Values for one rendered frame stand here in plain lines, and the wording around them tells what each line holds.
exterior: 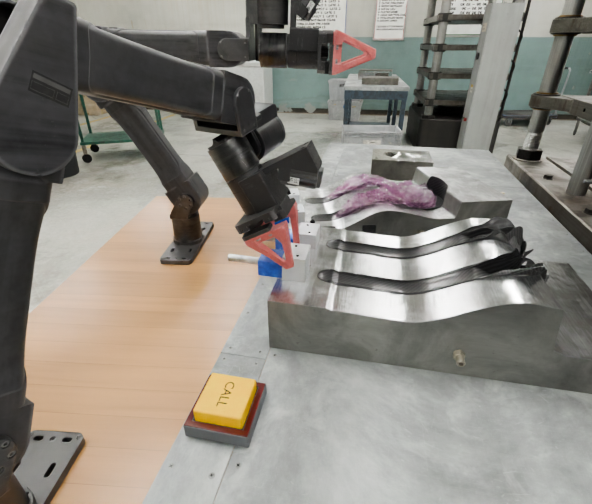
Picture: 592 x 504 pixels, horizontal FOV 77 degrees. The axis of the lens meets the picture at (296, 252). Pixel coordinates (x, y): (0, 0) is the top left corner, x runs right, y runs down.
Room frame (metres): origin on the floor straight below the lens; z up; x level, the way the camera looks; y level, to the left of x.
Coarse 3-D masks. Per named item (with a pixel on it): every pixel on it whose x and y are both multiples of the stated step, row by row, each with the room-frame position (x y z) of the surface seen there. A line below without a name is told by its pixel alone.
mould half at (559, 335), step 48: (384, 240) 0.63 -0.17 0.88; (432, 240) 0.59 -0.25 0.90; (480, 240) 0.54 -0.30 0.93; (288, 288) 0.46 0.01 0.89; (336, 288) 0.47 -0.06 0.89; (480, 288) 0.42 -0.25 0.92; (528, 288) 0.40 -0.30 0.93; (576, 288) 0.50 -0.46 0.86; (288, 336) 0.43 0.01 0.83; (336, 336) 0.41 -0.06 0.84; (384, 336) 0.40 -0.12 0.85; (432, 336) 0.39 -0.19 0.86; (480, 336) 0.37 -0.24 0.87; (528, 336) 0.36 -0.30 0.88; (576, 336) 0.39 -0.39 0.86; (528, 384) 0.36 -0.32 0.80; (576, 384) 0.35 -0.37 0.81
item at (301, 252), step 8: (296, 248) 0.51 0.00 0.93; (304, 248) 0.51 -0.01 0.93; (232, 256) 0.52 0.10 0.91; (240, 256) 0.52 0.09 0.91; (248, 256) 0.52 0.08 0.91; (264, 256) 0.51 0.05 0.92; (280, 256) 0.51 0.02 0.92; (296, 256) 0.49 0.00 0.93; (304, 256) 0.49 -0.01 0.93; (264, 264) 0.49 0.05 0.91; (272, 264) 0.49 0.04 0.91; (296, 264) 0.48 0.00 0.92; (304, 264) 0.48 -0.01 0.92; (264, 272) 0.49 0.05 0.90; (272, 272) 0.49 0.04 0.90; (280, 272) 0.49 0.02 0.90; (288, 272) 0.48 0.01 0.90; (296, 272) 0.48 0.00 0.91; (304, 272) 0.48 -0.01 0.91; (296, 280) 0.48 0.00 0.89; (304, 280) 0.48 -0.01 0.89
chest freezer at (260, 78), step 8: (248, 64) 7.00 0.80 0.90; (256, 64) 6.98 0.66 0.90; (232, 72) 7.06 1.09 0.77; (240, 72) 7.04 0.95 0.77; (248, 72) 7.01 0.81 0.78; (256, 72) 6.99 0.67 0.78; (264, 72) 7.05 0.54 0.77; (256, 80) 6.99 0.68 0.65; (264, 80) 7.02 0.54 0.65; (256, 88) 6.99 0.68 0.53; (264, 88) 7.00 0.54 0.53; (272, 88) 7.65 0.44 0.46; (256, 96) 7.00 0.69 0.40; (264, 96) 6.99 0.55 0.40; (272, 96) 7.63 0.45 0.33
